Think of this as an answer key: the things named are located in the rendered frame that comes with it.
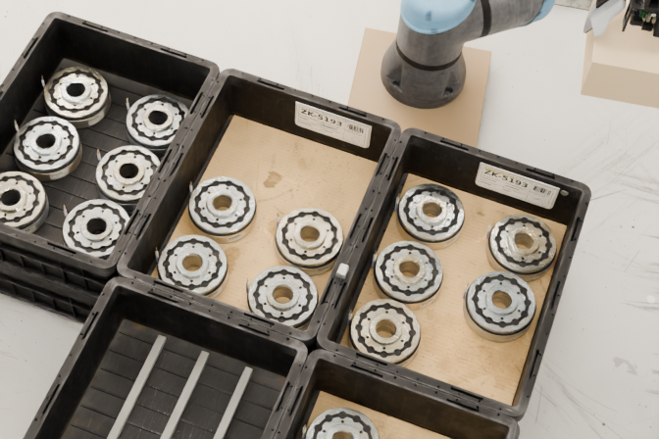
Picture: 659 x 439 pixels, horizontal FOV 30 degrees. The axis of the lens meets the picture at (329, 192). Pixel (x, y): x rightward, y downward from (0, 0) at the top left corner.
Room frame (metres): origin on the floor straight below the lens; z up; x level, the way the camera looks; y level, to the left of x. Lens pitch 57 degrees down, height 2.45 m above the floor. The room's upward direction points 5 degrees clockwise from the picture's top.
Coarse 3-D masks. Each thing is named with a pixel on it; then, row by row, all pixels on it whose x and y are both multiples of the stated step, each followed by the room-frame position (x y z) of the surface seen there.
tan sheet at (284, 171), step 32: (256, 128) 1.15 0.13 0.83; (224, 160) 1.08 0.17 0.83; (256, 160) 1.09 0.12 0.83; (288, 160) 1.09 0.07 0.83; (320, 160) 1.10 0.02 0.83; (352, 160) 1.11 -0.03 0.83; (256, 192) 1.03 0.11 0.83; (288, 192) 1.03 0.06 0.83; (320, 192) 1.04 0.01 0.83; (352, 192) 1.04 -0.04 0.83; (256, 224) 0.97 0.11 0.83; (256, 256) 0.91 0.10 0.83; (224, 288) 0.85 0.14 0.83; (320, 288) 0.87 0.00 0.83
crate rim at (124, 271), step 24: (240, 72) 1.18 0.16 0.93; (216, 96) 1.13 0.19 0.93; (288, 96) 1.15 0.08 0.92; (312, 96) 1.15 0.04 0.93; (360, 120) 1.12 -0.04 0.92; (384, 120) 1.12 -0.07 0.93; (192, 144) 1.04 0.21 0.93; (384, 168) 1.03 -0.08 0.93; (144, 216) 0.91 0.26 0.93; (360, 216) 0.95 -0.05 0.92; (120, 264) 0.82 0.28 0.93; (336, 264) 0.86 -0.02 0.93; (168, 288) 0.79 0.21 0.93; (240, 312) 0.77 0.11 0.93; (288, 336) 0.74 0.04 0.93; (312, 336) 0.74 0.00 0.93
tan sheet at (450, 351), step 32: (480, 224) 1.01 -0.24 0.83; (448, 256) 0.95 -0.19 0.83; (480, 256) 0.95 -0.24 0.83; (448, 288) 0.89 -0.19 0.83; (544, 288) 0.90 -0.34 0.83; (448, 320) 0.84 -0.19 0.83; (448, 352) 0.78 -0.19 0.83; (480, 352) 0.79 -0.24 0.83; (512, 352) 0.79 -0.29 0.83; (480, 384) 0.74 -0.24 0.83; (512, 384) 0.74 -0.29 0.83
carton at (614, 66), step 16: (592, 0) 1.27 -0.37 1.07; (592, 32) 1.18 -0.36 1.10; (608, 32) 1.17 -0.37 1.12; (624, 32) 1.17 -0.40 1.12; (640, 32) 1.17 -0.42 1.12; (592, 48) 1.14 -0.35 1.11; (608, 48) 1.14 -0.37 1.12; (624, 48) 1.14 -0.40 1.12; (640, 48) 1.14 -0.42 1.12; (656, 48) 1.15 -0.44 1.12; (592, 64) 1.11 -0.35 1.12; (608, 64) 1.11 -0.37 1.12; (624, 64) 1.11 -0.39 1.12; (640, 64) 1.12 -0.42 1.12; (656, 64) 1.12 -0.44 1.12; (592, 80) 1.11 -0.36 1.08; (608, 80) 1.11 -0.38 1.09; (624, 80) 1.11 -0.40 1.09; (640, 80) 1.10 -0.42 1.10; (656, 80) 1.10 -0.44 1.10; (592, 96) 1.11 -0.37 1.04; (608, 96) 1.11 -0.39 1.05; (624, 96) 1.10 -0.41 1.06; (640, 96) 1.10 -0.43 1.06; (656, 96) 1.10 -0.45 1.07
